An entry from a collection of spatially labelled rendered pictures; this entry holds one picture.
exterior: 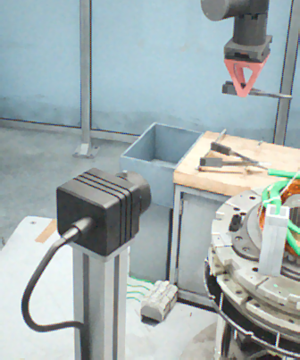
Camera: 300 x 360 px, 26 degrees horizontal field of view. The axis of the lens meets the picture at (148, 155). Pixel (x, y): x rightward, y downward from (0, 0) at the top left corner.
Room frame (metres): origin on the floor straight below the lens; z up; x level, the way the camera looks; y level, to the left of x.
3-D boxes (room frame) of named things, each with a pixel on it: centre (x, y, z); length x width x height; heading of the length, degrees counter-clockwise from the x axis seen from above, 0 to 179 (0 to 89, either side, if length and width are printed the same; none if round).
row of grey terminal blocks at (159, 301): (0.99, -0.03, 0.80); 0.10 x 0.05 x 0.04; 154
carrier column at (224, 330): (0.84, -0.14, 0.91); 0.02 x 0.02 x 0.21
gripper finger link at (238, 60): (1.11, -0.17, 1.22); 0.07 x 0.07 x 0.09; 70
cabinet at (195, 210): (1.07, -0.17, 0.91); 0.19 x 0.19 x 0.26; 69
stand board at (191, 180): (1.07, -0.17, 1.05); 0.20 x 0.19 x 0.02; 69
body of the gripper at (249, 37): (1.12, -0.16, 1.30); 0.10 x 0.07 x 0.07; 160
